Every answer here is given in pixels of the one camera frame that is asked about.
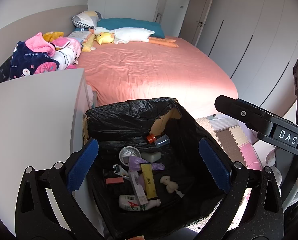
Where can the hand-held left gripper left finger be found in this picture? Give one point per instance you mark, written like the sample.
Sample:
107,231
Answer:
82,165

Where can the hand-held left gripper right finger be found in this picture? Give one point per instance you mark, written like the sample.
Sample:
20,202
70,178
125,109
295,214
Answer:
214,165

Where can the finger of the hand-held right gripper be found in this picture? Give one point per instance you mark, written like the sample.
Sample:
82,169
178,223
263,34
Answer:
241,112

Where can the pink packet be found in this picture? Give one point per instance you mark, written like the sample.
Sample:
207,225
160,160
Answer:
113,180

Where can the cardboard bin with black bag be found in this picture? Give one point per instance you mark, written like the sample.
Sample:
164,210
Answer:
189,140

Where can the silver wrapper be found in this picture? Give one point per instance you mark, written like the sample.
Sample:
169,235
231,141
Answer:
121,171

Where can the round foil bowl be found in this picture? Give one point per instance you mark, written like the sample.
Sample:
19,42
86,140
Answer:
129,153

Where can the white plastic figure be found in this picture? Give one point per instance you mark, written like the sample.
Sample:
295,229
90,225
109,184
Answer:
170,186

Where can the purple plastic bag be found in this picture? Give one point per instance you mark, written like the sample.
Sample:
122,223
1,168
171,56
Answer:
136,161

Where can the clear plastic cup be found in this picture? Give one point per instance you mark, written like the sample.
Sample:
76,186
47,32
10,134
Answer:
162,141

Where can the white green plastic bottle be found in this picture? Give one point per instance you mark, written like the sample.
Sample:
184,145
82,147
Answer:
129,202

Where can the long white cardboard box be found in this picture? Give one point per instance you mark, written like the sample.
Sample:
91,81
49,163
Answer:
139,190

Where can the small white plastic cup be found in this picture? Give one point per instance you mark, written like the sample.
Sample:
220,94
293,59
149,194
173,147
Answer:
151,156

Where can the yellow snack packet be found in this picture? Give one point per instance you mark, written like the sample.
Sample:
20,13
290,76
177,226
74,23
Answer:
150,182

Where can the orange plastic cap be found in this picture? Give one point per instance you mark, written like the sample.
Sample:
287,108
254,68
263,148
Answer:
151,138

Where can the person's right hand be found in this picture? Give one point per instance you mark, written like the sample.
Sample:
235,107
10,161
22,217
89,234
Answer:
272,162

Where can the foam puzzle floor mat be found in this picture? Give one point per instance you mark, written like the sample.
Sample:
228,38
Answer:
229,140

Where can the white wardrobe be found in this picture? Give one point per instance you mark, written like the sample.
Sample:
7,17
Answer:
251,42

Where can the bed with pink sheet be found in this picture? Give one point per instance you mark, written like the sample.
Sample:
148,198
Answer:
151,75

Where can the white pink printed blanket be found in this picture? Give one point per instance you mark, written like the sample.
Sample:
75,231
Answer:
66,52

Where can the long yellow patterned pillow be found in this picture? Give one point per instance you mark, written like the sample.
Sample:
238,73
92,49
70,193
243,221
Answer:
88,43

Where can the navy printed blanket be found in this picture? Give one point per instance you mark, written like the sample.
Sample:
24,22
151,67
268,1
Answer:
21,60

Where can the yellow duck plush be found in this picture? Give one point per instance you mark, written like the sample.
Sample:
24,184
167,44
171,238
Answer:
105,38

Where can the pink fleece blanket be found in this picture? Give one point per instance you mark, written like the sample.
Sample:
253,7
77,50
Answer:
36,42

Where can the yellow soft toy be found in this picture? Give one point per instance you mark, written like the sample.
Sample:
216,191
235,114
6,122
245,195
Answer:
52,35

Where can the teal pillow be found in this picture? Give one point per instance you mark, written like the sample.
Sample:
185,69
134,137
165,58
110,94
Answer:
139,25

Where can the white goose plush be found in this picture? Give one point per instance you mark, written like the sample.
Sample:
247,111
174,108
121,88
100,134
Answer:
131,33

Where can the patchwork pillow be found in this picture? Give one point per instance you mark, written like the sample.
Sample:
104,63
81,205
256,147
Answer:
86,18

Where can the black wall socket panel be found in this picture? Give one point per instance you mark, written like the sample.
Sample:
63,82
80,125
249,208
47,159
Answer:
3,71

